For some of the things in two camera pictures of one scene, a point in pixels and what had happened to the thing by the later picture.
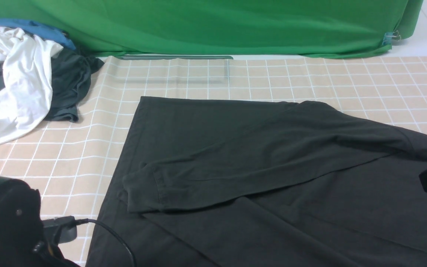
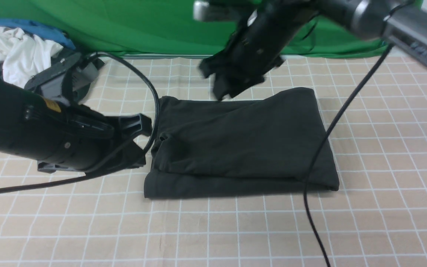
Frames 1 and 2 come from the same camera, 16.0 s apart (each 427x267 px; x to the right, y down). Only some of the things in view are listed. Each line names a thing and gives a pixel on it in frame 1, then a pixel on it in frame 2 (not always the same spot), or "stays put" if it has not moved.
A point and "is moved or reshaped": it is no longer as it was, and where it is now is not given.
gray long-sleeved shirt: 221,182 is moved or reshaped
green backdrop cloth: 271,28 stays put
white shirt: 25,62 stays put
